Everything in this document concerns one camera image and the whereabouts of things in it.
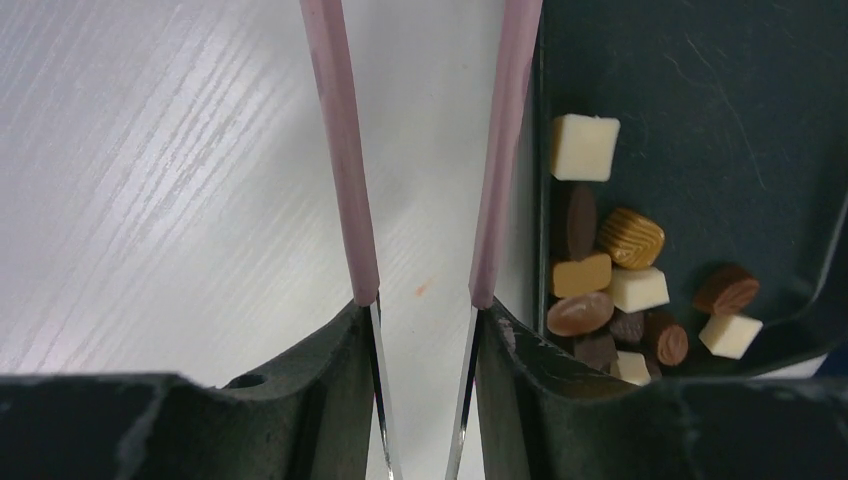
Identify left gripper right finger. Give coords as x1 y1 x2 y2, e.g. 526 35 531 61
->
475 304 847 479

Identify dark oval chocolate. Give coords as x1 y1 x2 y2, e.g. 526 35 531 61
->
566 184 597 261

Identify pink silicone tongs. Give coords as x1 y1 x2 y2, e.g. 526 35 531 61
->
300 1 543 479

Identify brown leaf chocolate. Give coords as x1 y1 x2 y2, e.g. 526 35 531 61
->
692 264 761 315

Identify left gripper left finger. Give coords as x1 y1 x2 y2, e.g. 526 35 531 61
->
1 304 380 479

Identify white cube chocolate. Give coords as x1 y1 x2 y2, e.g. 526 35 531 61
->
551 114 621 182

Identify white square chocolate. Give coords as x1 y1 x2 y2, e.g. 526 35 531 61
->
606 267 670 313

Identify black chocolate tray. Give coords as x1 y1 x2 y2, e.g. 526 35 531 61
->
526 1 847 376

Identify caramel leaf chocolate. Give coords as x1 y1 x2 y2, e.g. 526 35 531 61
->
597 208 666 270

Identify caramel rectangular chocolate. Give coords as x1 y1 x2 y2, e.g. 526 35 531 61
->
550 253 612 298

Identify milk oval chocolate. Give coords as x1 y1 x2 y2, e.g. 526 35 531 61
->
546 291 614 337

